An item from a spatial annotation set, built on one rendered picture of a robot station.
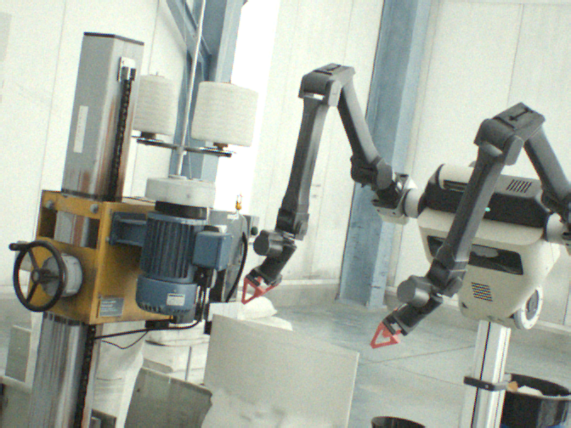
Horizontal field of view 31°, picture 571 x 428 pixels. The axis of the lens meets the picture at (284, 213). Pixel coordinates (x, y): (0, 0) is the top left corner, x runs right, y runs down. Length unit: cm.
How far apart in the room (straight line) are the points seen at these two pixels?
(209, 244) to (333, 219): 874
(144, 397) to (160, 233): 110
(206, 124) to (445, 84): 900
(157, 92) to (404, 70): 881
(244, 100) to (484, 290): 92
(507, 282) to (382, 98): 872
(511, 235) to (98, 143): 115
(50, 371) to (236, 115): 82
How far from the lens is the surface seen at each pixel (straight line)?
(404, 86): 1132
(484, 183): 240
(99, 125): 262
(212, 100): 264
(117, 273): 266
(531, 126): 239
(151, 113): 281
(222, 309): 303
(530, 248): 285
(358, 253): 1160
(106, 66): 263
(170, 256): 254
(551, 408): 478
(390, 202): 304
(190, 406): 341
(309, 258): 1097
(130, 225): 262
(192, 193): 251
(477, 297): 307
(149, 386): 352
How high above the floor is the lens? 151
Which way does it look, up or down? 3 degrees down
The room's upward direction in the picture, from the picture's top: 9 degrees clockwise
